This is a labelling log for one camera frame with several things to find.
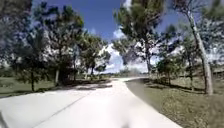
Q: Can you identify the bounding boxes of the pale concrete path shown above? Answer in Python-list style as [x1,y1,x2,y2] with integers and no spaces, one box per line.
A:
[0,77,183,128]

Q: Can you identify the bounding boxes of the group of pine trees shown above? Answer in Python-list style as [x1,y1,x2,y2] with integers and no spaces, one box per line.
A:
[111,0,201,91]

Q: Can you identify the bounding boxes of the row of pine trees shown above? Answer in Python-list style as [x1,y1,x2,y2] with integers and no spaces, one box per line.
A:
[0,0,113,93]

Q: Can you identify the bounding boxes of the dry grass verge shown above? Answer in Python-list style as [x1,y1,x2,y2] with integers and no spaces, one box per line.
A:
[124,73,224,128]

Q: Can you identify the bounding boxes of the pale-trunked leaning tree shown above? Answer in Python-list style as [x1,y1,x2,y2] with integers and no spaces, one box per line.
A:
[171,0,224,96]

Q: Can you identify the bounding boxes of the shaded grass verge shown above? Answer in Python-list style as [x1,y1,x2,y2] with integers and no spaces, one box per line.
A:
[0,76,113,99]

